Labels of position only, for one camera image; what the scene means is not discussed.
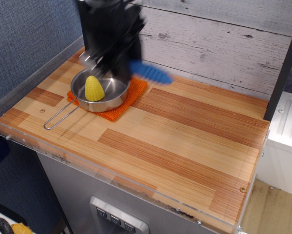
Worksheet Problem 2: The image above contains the silver toy fridge cabinet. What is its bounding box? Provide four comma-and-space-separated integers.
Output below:
36, 152, 234, 234

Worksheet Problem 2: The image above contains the black vertical post right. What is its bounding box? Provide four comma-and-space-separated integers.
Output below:
263, 40, 292, 121

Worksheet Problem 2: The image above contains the grey ice dispenser panel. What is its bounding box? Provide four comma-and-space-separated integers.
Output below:
89, 196, 149, 234

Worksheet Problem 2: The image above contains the blue handled metal spoon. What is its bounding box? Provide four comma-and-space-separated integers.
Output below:
78, 54, 175, 85

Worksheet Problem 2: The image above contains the yellow toy corn cob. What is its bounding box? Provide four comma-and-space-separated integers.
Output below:
85, 76, 105, 102

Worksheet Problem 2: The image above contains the yellow object bottom left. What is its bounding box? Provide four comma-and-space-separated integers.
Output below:
11, 223, 33, 234

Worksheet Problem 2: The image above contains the small steel saucepan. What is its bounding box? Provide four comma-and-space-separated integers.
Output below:
44, 68, 130, 130

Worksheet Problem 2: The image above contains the white grooved side counter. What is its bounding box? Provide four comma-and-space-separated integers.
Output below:
256, 92, 292, 194

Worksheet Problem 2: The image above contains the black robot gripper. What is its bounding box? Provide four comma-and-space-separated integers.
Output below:
81, 0, 145, 83

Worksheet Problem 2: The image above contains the clear acrylic table guard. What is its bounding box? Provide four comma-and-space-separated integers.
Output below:
0, 48, 269, 234

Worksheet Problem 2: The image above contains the orange knitted cloth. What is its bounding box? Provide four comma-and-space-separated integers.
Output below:
67, 76, 148, 122

